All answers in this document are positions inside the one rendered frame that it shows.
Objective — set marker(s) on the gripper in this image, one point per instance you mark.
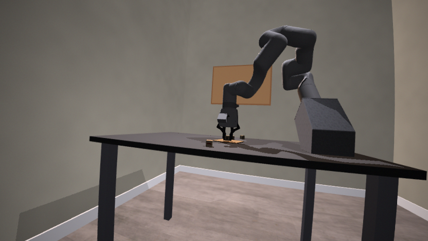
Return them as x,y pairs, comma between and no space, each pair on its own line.
232,122

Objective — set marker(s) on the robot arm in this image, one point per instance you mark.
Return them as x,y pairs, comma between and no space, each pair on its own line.
295,72

